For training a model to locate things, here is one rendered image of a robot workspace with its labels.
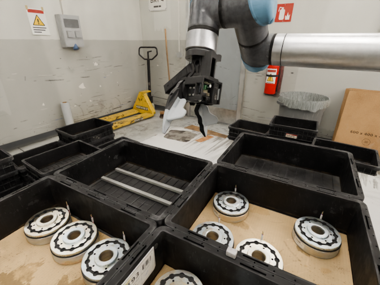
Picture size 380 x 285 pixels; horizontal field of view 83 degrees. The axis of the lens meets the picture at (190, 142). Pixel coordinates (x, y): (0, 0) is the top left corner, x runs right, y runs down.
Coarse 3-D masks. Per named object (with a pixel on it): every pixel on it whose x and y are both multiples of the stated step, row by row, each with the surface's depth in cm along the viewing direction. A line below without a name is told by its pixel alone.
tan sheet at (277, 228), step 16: (208, 208) 65; (256, 208) 65; (192, 224) 59; (224, 224) 59; (240, 224) 59; (256, 224) 59; (272, 224) 59; (288, 224) 59; (240, 240) 55; (272, 240) 55; (288, 240) 55; (288, 256) 50; (304, 256) 50; (336, 256) 50; (288, 272) 47; (304, 272) 47; (320, 272) 47; (336, 272) 47
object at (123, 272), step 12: (156, 228) 45; (168, 228) 45; (180, 240) 43; (192, 240) 43; (144, 252) 40; (216, 252) 40; (132, 264) 38; (240, 264) 39; (120, 276) 36; (264, 276) 36; (276, 276) 36
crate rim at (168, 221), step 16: (208, 176) 63; (256, 176) 63; (192, 192) 56; (320, 192) 56; (176, 208) 51; (176, 224) 46; (368, 224) 46; (208, 240) 43; (368, 240) 43; (240, 256) 39; (272, 272) 37
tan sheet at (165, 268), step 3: (165, 264) 49; (162, 267) 48; (165, 267) 48; (168, 267) 48; (171, 267) 48; (162, 270) 47; (165, 270) 47; (168, 270) 47; (171, 270) 47; (159, 273) 47; (162, 273) 47; (165, 273) 47; (156, 276) 46; (159, 276) 46; (156, 279) 46; (153, 282) 45
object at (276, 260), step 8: (248, 240) 51; (256, 240) 51; (240, 248) 49; (248, 248) 49; (264, 248) 49; (272, 248) 49; (272, 256) 47; (280, 256) 47; (272, 264) 45; (280, 264) 45
